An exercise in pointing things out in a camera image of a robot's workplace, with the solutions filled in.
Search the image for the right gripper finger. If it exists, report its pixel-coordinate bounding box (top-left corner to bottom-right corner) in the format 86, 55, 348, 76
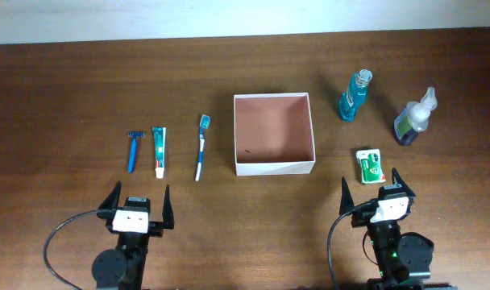
392, 168, 416, 198
339, 176, 355, 216

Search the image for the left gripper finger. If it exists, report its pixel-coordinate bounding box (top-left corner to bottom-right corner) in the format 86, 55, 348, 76
162, 184, 175, 230
98, 181, 122, 210

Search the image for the green white soap packet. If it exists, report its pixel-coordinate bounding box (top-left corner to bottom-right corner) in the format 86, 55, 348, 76
355, 149, 386, 184

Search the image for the blue disposable razor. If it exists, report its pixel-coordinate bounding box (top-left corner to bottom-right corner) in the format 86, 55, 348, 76
127, 131, 145, 173

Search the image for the green white toothpaste tube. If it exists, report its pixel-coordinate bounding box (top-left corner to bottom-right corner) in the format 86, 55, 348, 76
152, 126, 167, 179

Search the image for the blue white toothbrush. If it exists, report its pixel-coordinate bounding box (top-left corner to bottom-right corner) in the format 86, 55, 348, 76
195, 114, 210, 181

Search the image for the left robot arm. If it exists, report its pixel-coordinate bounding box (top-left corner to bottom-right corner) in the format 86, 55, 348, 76
91, 182, 175, 289

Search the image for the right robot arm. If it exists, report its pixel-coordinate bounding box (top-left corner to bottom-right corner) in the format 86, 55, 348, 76
337, 168, 453, 290

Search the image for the clear foaming soap dispenser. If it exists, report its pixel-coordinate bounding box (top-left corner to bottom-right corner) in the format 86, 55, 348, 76
393, 87, 438, 146

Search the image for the blue mouthwash bottle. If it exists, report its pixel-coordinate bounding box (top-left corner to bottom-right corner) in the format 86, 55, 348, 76
338, 69, 373, 122

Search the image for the white open cardboard box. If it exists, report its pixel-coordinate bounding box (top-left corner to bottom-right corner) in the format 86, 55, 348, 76
233, 93, 316, 176

